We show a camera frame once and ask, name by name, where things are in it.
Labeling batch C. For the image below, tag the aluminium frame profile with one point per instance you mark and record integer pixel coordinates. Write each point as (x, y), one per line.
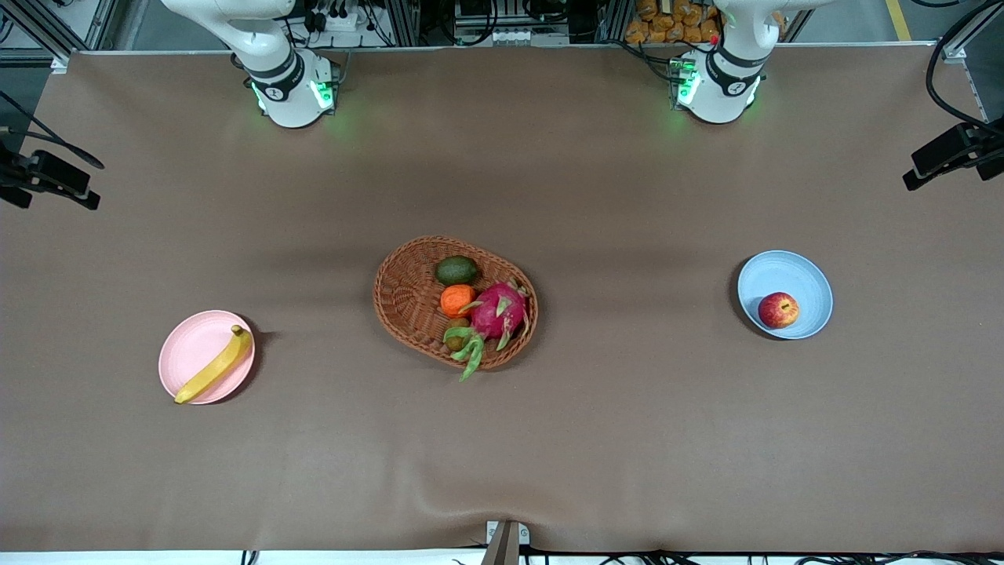
(961, 39)
(47, 31)

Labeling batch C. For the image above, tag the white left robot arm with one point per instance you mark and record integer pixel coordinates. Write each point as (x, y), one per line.
(718, 98)

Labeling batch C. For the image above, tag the pink plate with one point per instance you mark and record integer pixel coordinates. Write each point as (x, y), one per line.
(192, 345)

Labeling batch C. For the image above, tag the pink dragon fruit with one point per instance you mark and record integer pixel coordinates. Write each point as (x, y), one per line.
(498, 310)

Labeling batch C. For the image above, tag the green avocado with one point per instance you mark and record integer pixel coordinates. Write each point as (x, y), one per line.
(456, 271)

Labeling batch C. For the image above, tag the metal table clamp bracket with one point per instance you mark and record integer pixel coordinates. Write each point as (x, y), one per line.
(506, 545)

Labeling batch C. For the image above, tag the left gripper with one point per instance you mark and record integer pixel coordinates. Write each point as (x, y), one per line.
(979, 146)

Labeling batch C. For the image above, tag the orange tangerine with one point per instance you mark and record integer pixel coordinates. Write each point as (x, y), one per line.
(456, 300)

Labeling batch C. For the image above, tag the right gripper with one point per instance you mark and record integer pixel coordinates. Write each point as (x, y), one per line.
(17, 174)

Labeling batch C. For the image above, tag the brown wicker basket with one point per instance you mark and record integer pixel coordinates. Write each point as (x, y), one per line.
(408, 302)

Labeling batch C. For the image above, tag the yellow banana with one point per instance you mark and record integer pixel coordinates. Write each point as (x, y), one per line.
(216, 369)

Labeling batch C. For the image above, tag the white power strip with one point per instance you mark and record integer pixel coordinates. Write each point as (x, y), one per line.
(341, 22)

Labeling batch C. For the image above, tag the red apple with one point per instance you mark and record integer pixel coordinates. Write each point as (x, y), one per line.
(778, 310)

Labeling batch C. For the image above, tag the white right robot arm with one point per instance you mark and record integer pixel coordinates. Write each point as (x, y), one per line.
(290, 102)

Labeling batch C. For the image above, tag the white connector block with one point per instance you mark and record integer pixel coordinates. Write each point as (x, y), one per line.
(529, 37)

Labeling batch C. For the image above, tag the brown table cloth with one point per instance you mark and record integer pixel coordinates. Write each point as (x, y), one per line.
(502, 439)

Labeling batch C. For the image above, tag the blue plate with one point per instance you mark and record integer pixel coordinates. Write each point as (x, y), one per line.
(784, 271)

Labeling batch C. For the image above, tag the brown kiwi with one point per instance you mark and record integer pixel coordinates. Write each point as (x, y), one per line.
(456, 323)

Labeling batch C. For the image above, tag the bag of orange fruits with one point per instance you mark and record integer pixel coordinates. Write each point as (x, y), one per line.
(667, 20)

